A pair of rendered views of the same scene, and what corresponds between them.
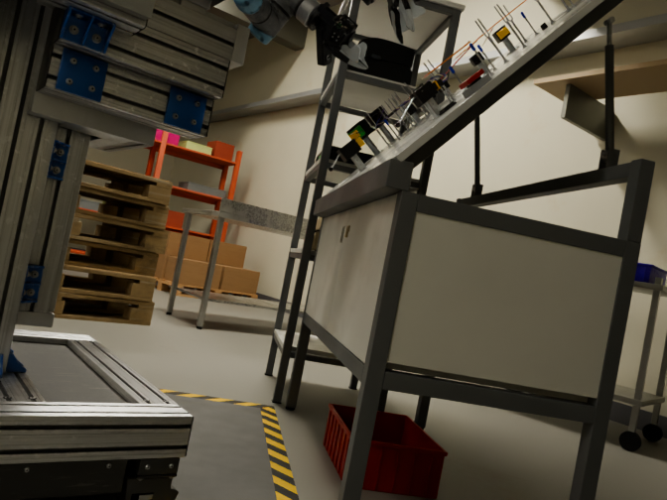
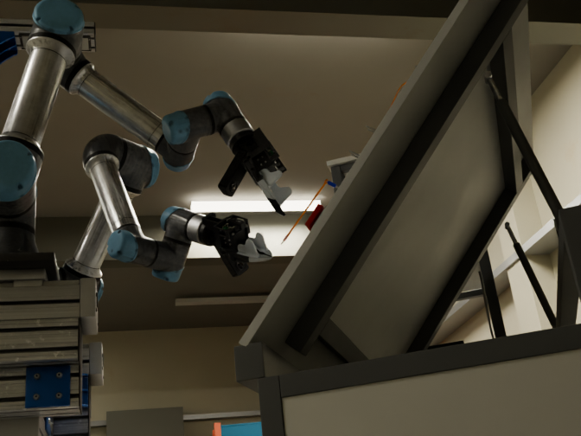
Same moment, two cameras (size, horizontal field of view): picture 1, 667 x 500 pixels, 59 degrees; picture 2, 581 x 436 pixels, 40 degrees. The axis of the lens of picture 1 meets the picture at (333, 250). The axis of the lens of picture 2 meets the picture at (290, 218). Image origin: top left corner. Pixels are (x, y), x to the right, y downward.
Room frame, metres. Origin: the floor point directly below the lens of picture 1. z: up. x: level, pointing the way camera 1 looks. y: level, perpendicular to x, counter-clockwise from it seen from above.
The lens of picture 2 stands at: (0.08, -0.76, 0.48)
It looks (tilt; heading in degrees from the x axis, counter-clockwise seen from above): 24 degrees up; 24
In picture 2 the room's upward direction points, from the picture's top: 6 degrees counter-clockwise
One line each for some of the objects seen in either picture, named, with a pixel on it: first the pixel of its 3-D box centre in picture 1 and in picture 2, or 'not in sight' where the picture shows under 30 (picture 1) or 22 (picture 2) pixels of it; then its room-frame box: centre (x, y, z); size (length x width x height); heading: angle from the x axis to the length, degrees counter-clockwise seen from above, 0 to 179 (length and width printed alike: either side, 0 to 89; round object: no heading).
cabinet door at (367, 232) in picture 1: (357, 273); not in sight; (1.62, -0.08, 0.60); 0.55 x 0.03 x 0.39; 10
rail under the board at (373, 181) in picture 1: (347, 196); (329, 412); (1.89, -0.01, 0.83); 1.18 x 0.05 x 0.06; 10
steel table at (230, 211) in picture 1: (287, 275); not in sight; (4.93, 0.33, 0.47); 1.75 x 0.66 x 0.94; 127
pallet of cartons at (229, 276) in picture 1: (206, 267); not in sight; (6.86, 1.39, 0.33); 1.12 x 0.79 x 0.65; 127
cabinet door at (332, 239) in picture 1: (327, 267); not in sight; (2.16, 0.01, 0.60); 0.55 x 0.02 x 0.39; 10
